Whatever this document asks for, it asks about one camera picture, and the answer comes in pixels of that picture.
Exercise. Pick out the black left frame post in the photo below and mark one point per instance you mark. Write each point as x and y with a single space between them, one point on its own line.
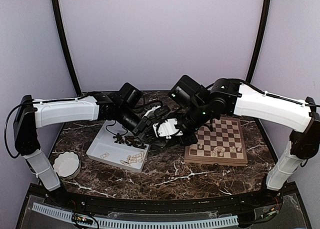
65 47

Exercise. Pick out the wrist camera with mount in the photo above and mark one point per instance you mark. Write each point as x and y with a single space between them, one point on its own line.
155 114
167 129

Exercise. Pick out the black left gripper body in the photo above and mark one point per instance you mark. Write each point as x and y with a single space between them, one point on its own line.
139 129

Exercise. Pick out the black right frame post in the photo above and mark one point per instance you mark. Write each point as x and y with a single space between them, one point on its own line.
259 40

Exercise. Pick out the dark brown chess piece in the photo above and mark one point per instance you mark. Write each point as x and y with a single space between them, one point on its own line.
119 140
134 142

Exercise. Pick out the black curved front rail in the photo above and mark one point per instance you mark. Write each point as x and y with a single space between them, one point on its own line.
230 204

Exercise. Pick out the white slotted cable duct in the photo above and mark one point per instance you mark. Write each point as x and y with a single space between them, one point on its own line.
134 221

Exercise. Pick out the white divided plastic tray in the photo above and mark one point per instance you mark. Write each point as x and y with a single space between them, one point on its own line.
104 143

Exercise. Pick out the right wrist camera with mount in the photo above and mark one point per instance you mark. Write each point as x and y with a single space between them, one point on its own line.
167 129

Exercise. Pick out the wooden chess board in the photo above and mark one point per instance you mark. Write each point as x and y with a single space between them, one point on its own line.
226 133

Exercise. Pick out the cream white chess queen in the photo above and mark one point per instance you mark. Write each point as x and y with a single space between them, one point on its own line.
222 152

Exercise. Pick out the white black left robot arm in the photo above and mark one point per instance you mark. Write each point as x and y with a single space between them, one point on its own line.
32 114

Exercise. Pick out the white scalloped ceramic bowl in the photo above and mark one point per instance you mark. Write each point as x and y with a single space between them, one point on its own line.
67 165

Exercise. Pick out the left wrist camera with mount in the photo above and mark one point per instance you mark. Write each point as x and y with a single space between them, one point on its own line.
155 114

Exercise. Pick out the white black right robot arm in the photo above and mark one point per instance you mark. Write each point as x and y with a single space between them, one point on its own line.
236 97

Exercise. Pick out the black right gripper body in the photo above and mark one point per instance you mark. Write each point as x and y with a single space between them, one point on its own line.
197 116

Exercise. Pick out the black frame post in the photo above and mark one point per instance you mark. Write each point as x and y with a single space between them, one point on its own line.
259 40
65 47

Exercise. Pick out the cream white chess piece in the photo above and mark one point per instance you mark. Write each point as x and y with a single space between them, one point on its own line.
105 155
128 162
138 158

